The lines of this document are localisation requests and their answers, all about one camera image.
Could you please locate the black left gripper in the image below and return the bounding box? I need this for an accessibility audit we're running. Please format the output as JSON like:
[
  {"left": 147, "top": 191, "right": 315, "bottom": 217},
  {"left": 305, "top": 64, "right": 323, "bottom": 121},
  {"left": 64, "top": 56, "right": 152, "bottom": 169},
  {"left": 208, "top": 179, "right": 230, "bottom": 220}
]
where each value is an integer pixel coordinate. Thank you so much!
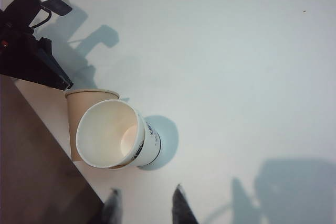
[{"left": 0, "top": 0, "right": 74, "bottom": 91}]

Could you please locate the brown paper cup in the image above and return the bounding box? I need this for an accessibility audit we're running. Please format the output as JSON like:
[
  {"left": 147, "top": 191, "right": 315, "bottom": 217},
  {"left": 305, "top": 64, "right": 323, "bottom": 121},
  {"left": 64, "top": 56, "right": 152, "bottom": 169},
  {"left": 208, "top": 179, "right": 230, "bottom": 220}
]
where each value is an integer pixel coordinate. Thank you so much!
[{"left": 65, "top": 89, "right": 120, "bottom": 162}]

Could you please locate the black left camera cable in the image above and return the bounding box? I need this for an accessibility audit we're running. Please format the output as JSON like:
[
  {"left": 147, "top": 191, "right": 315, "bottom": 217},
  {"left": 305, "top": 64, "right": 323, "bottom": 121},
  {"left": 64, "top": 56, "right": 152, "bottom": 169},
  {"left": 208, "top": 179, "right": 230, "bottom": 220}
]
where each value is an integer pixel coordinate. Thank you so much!
[{"left": 28, "top": 8, "right": 53, "bottom": 29}]

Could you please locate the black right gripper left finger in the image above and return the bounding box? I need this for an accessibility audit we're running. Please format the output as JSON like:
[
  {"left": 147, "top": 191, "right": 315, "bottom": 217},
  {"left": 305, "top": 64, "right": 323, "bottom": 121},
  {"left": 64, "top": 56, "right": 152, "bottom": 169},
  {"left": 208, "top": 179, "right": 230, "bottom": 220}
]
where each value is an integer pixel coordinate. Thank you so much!
[{"left": 101, "top": 188, "right": 123, "bottom": 224}]

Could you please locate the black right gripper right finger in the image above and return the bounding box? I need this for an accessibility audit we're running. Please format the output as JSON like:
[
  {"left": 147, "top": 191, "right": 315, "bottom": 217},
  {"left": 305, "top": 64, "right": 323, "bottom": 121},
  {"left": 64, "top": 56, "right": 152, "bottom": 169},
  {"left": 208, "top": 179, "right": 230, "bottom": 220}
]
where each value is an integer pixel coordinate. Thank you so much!
[{"left": 171, "top": 183, "right": 200, "bottom": 224}]

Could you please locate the white paper cup blue logo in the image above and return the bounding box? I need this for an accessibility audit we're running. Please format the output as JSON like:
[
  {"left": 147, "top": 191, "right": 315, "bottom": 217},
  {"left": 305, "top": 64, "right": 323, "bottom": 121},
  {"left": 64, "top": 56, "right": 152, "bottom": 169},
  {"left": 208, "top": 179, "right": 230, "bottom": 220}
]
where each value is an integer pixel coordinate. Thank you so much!
[
  {"left": 75, "top": 99, "right": 145, "bottom": 169},
  {"left": 109, "top": 112, "right": 163, "bottom": 172}
]

